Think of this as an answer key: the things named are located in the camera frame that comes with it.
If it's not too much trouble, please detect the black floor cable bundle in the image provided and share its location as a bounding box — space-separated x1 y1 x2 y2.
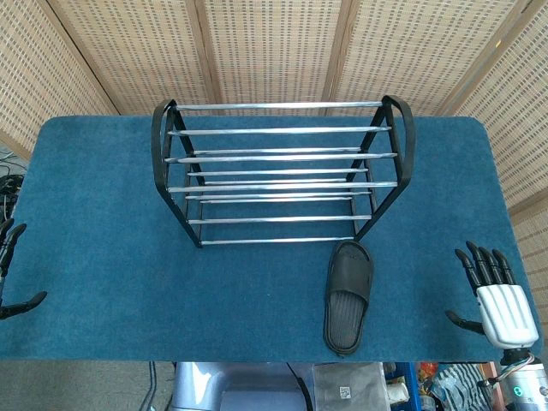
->
0 145 27 220

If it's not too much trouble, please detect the thin black floor cable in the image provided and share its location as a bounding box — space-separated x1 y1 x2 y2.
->
146 361 158 406

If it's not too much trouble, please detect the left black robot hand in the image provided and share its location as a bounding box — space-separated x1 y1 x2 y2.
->
0 218 48 321

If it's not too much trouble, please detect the coloured wrist wire bundle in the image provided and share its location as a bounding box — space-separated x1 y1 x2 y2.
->
483 353 536 386

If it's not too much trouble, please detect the grey bag with label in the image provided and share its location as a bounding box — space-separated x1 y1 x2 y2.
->
311 362 386 411

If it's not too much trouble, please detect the blue storage shelf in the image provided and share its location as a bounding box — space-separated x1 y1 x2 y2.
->
383 361 417 411

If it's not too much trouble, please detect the colourful packaged goods pile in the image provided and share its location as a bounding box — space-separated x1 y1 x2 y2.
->
417 361 503 411

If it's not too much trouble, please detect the black cable on torso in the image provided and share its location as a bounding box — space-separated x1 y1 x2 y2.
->
285 362 316 411

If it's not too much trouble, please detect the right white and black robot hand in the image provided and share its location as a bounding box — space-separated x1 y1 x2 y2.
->
444 240 540 348

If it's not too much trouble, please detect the silver blue robot torso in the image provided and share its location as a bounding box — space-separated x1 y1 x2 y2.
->
169 361 316 411

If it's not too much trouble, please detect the black and chrome shoe rack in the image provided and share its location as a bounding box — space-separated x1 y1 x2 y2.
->
151 94 417 249

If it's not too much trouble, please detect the black shoe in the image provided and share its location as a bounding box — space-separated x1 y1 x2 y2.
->
321 239 375 356

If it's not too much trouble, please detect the bamboo folding screen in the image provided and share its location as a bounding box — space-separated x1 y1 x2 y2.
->
0 0 548 309

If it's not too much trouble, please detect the blue carpet table cover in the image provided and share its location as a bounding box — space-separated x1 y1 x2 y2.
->
0 114 534 364

